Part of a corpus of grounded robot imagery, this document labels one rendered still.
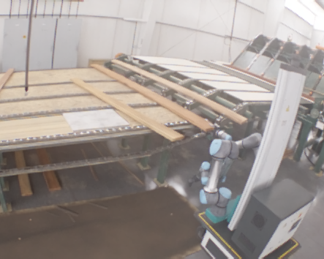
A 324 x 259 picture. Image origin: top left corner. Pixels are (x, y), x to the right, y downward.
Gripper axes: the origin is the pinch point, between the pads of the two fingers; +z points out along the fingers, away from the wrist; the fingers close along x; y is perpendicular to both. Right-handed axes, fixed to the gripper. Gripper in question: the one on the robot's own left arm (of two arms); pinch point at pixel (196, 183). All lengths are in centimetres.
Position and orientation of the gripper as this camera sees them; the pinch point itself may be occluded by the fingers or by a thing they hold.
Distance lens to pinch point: 248.4
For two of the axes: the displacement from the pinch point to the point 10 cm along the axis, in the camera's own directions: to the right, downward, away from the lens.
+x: -9.4, 1.2, -3.1
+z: -1.5, 6.7, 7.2
